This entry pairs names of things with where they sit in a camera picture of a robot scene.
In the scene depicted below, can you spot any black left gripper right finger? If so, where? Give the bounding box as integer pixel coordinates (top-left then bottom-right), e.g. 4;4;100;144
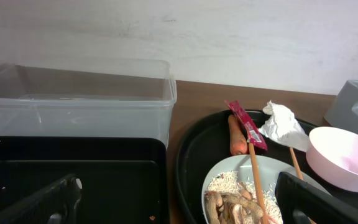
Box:
275;172;358;224

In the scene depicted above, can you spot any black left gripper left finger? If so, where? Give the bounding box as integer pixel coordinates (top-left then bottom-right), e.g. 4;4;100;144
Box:
0;174;82;223

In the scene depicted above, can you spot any grey plate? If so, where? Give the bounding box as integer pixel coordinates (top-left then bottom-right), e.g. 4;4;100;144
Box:
201;154;331;224

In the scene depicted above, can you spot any white tissue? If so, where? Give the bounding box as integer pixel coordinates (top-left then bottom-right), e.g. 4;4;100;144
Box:
259;101;310;152

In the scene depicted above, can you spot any grey dishwasher rack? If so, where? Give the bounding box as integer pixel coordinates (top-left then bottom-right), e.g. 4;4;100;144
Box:
324;80;358;134

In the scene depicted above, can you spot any black rectangular tray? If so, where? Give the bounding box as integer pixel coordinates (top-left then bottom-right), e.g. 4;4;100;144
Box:
0;136;170;223

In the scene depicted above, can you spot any rice pile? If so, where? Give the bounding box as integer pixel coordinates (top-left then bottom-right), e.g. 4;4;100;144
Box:
204;171;283;224

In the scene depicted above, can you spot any peanut shells pile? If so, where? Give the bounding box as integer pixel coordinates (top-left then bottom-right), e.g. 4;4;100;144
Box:
203;182;265;224

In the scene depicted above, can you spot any red snack wrapper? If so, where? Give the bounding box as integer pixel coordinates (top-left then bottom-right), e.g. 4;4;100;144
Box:
224;100;268;151

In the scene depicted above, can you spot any orange carrot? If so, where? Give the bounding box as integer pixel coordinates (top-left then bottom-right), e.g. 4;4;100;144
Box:
227;114;249;156

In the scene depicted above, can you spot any black round tray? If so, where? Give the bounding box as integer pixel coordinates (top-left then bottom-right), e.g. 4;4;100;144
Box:
174;110;358;223

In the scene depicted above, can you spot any clear plastic bin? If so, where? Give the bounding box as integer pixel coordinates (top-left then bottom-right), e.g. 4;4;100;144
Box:
0;60;177;144

